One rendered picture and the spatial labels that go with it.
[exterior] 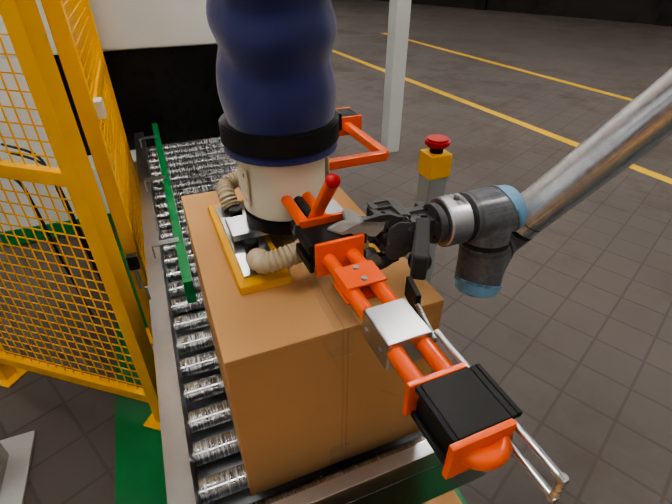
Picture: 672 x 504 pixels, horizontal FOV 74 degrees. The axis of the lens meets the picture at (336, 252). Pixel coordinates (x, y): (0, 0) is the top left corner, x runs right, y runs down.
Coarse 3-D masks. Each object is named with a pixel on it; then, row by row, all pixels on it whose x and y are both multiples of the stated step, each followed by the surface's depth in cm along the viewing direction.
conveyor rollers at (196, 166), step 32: (192, 160) 235; (224, 160) 234; (160, 192) 203; (192, 192) 206; (160, 224) 181; (192, 256) 163; (192, 320) 134; (192, 384) 114; (192, 416) 106; (224, 416) 108; (192, 448) 99; (224, 448) 100; (224, 480) 93; (320, 480) 93
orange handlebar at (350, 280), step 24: (336, 168) 98; (336, 264) 66; (360, 264) 65; (336, 288) 65; (360, 288) 64; (384, 288) 61; (360, 312) 58; (408, 360) 50; (432, 360) 51; (480, 456) 41; (504, 456) 41
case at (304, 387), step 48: (240, 192) 115; (336, 192) 115; (192, 240) 96; (288, 240) 96; (288, 288) 83; (432, 288) 83; (240, 336) 72; (288, 336) 72; (336, 336) 74; (240, 384) 72; (288, 384) 76; (336, 384) 81; (384, 384) 87; (240, 432) 78; (288, 432) 83; (336, 432) 90; (384, 432) 97; (288, 480) 92
